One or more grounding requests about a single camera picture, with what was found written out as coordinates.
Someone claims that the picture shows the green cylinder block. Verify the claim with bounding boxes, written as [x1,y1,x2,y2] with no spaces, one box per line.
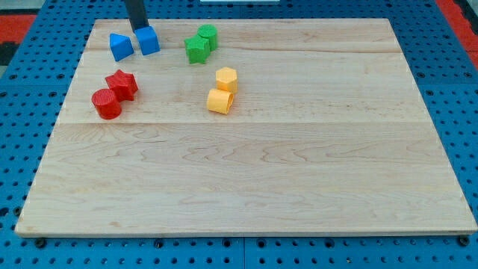
[197,24,218,51]

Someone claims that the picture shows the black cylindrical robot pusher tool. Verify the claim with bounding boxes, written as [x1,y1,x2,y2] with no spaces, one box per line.
[124,0,149,31]

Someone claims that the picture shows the green star block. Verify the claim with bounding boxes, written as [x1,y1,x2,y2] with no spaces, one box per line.
[184,35,211,64]

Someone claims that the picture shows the light wooden board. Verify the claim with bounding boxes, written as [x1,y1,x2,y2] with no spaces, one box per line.
[16,19,477,238]

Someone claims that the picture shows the yellow hexagon block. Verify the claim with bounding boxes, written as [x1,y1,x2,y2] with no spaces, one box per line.
[216,67,238,94]

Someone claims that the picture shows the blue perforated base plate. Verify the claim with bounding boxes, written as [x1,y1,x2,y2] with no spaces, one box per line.
[1,0,477,268]

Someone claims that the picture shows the red star block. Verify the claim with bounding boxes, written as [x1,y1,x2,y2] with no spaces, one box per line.
[105,69,138,102]

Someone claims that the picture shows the red cylinder block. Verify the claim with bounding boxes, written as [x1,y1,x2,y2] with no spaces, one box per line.
[91,89,122,120]

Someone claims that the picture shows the blue triangular prism block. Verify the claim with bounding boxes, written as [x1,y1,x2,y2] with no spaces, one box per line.
[109,33,134,61]

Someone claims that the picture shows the yellow cylinder block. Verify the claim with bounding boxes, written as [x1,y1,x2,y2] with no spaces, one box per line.
[206,89,234,114]

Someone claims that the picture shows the blue cube block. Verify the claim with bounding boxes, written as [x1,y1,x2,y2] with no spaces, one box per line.
[134,26,161,55]

